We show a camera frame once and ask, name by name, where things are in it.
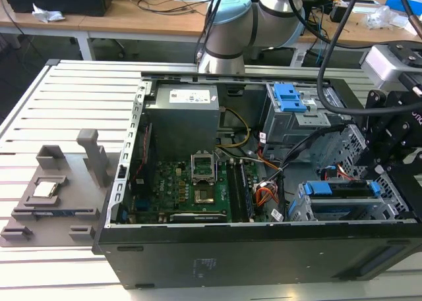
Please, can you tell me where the red disk wire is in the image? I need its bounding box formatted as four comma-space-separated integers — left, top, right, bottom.
334, 168, 360, 183

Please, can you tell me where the black disk wire blue plug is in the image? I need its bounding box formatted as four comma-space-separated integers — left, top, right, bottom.
316, 164, 340, 183

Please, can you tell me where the hard disk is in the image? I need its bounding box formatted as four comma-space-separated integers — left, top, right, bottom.
305, 179, 380, 198

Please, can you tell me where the metal disk bay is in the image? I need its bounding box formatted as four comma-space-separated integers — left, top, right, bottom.
286, 124, 411, 223

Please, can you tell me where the black RAM slot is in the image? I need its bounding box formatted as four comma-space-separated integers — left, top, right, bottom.
227, 161, 243, 223

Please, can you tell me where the clear plastic bag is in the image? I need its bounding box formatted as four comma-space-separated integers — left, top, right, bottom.
365, 5, 396, 30

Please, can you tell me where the grey metal drive cage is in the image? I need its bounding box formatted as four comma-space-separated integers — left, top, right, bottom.
260, 82, 352, 162

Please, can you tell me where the blue plastic drive latch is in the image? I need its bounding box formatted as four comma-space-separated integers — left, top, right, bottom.
273, 83, 308, 113

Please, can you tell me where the small black box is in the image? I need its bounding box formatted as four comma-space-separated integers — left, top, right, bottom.
329, 5, 350, 22

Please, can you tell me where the RAM stick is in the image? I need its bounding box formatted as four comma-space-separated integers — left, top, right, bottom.
239, 161, 255, 220

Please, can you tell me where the metal socket cover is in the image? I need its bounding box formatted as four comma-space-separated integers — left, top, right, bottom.
191, 152, 217, 185

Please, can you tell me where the CPU socket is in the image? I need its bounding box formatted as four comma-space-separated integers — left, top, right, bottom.
193, 187, 216, 205

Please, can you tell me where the black PC case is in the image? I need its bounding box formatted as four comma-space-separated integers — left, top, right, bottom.
91, 70, 422, 290

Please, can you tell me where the grey power supply unit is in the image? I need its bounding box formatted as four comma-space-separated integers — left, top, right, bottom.
144, 84, 221, 150

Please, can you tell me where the black graphics card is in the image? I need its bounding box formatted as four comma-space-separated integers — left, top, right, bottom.
169, 211, 228, 223

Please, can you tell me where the green motherboard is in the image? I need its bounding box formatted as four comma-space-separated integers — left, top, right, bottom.
127, 159, 268, 225

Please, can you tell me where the wooden desk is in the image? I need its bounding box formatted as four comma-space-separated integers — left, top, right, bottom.
77, 0, 422, 61
0, 0, 115, 48

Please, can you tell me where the grey parts rack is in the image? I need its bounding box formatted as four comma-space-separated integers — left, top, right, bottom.
0, 128, 120, 248

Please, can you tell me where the silver CPU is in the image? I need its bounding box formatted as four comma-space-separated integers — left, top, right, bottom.
32, 181, 60, 198

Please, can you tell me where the white crumpled paper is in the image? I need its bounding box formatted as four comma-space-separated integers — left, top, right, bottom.
32, 3, 66, 24

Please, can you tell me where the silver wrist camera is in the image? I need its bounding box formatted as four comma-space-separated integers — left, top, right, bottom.
359, 44, 415, 90

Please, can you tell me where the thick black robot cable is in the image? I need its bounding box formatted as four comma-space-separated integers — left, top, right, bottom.
316, 0, 367, 115
394, 0, 422, 41

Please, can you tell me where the thick black cable in case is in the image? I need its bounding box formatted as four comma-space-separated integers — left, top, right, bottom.
279, 123, 347, 173

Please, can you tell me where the blue hanging cable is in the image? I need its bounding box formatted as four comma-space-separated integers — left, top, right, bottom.
315, 24, 327, 67

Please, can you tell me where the multicoloured thin wire bundle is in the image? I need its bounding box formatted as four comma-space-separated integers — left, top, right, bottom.
216, 148, 284, 173

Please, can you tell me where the orange wire bundle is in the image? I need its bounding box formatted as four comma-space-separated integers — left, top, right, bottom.
254, 182, 281, 213

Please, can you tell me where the yellow and black wire bundle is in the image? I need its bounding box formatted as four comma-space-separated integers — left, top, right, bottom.
217, 107, 252, 150

